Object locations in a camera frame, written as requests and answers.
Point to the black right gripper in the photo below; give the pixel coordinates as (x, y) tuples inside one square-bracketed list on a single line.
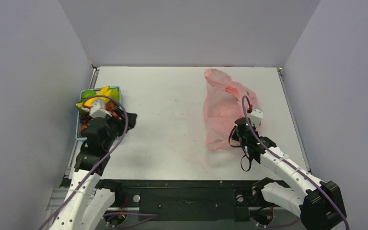
[(247, 117)]

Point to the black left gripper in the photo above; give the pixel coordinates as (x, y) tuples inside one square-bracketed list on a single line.
[(121, 127)]

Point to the yellow fake fruit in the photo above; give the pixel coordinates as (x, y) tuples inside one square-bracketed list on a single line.
[(103, 93)]

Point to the dark green fake lime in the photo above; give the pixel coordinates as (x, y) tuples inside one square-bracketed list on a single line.
[(82, 111)]

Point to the pink plastic bag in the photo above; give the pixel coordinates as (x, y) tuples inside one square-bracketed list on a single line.
[(222, 106)]

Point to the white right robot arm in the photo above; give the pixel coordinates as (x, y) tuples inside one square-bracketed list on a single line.
[(319, 205)]

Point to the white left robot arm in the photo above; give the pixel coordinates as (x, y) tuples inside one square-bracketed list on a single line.
[(85, 204)]

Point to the green fake pear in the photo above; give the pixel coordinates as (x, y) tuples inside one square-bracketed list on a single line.
[(115, 94)]

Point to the purple fake grapes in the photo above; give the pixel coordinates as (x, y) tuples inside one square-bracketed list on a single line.
[(83, 120)]

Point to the blue plastic basket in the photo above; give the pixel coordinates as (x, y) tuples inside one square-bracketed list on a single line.
[(80, 134)]

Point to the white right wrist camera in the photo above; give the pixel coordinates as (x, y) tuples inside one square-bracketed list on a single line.
[(256, 116)]

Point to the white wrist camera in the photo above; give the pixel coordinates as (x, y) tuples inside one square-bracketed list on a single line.
[(98, 109), (256, 116)]

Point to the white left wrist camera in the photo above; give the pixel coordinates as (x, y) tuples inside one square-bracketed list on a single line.
[(98, 109)]

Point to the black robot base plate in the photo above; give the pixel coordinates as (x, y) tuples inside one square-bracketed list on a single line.
[(184, 200)]

